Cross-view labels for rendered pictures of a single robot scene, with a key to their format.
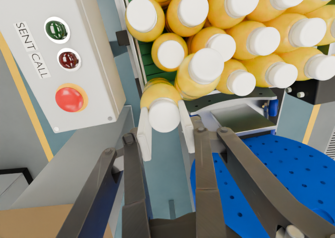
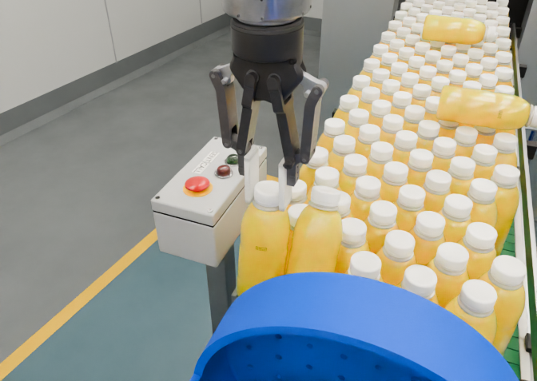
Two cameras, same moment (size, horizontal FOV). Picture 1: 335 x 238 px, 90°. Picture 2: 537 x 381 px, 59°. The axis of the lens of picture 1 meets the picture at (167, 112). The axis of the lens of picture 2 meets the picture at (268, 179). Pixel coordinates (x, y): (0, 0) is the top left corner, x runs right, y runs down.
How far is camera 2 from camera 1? 0.60 m
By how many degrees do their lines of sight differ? 78
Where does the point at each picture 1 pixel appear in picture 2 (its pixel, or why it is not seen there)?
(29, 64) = (194, 164)
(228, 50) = (356, 228)
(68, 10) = not seen: hidden behind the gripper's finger
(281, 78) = (414, 274)
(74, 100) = (202, 183)
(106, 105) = (218, 202)
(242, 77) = (365, 254)
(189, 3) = not seen: hidden behind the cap
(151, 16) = (301, 188)
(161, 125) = (263, 189)
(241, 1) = (379, 208)
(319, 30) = (460, 252)
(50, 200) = not seen: outside the picture
